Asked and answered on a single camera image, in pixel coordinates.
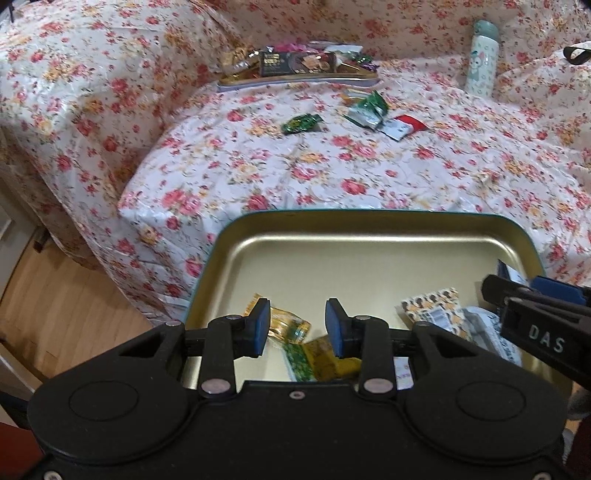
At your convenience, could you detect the dark rectangular snack box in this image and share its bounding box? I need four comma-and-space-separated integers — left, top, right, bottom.
259, 51, 337, 77

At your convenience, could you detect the yellow green snack packet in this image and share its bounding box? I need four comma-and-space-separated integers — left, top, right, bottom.
283, 336, 362, 383

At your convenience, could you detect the bright green snack packet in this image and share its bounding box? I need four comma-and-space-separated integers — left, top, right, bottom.
358, 90, 389, 118

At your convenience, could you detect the dark green candy packet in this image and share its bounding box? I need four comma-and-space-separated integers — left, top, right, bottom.
281, 113, 324, 136

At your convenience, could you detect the shallow gold tin tray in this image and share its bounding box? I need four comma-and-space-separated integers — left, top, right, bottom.
217, 69, 380, 90

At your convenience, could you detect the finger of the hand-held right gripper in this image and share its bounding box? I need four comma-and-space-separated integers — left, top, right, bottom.
481, 275, 591, 319
531, 276, 591, 306

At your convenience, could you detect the teal rimmed gold tin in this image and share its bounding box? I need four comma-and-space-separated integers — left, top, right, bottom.
184, 210, 561, 393

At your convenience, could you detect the brown patterned snack packet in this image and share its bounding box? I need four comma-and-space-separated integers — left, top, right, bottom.
401, 287, 472, 343

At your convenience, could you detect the small white snack packet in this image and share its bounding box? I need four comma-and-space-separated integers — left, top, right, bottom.
394, 359, 415, 389

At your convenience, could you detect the floral printed blanket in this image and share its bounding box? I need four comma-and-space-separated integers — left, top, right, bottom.
0, 0, 591, 324

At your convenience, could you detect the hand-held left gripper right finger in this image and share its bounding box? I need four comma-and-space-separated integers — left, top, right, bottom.
324, 298, 467, 400

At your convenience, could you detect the dark red clothing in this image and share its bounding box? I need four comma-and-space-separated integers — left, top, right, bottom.
0, 422, 40, 480

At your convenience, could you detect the white red snack packet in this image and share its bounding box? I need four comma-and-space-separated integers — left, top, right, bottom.
381, 114, 426, 139

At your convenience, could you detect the pile of assorted snacks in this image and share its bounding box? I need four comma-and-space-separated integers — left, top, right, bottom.
221, 41, 377, 84

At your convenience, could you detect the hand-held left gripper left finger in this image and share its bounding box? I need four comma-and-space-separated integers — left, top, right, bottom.
117, 298, 271, 400

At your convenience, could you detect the pale green water bottle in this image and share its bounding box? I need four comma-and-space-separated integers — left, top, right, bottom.
464, 19, 500, 99

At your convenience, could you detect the gold candy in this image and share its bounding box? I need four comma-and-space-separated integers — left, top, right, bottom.
245, 293, 312, 344

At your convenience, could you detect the white black-lettered snack packet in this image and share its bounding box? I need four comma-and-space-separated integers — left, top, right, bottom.
463, 307, 523, 367

